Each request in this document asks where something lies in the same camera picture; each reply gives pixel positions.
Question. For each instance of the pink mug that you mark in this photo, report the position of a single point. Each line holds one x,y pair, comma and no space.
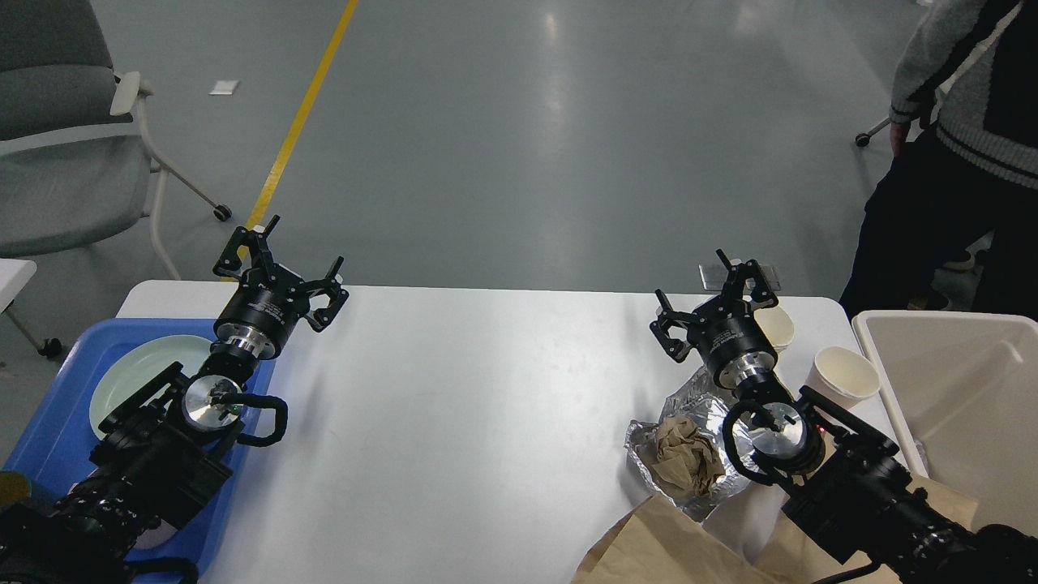
156,537

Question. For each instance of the white side table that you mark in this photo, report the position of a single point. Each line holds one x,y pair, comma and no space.
15,275

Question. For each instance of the crumpled brown paper ball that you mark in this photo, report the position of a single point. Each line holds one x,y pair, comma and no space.
685,463

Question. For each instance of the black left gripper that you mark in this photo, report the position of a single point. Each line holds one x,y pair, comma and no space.
265,309

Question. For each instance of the white paper cup behind gripper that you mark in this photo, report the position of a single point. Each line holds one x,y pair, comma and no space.
777,326

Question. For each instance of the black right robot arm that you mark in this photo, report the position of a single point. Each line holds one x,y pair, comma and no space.
846,490

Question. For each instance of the crumpled aluminium foil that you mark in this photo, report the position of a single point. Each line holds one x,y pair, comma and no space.
707,405

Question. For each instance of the grey floor plate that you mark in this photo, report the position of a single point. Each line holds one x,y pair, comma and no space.
713,276

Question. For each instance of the green plate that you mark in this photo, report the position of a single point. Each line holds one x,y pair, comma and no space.
139,366

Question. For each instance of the person in grey sweater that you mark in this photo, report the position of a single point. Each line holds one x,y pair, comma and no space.
963,135

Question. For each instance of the brown paper bag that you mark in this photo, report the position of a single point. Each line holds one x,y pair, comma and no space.
746,540

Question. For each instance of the blue plastic tray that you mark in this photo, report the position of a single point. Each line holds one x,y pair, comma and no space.
53,451

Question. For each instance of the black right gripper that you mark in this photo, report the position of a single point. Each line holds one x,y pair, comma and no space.
724,331

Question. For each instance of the dark teal mug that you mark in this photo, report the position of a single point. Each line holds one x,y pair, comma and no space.
14,487

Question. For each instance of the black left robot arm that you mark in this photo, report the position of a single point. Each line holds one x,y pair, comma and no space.
160,459

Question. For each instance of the grey office chair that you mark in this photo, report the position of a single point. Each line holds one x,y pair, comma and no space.
79,163

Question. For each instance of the beige plastic bin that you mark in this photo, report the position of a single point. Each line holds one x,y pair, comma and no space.
961,392

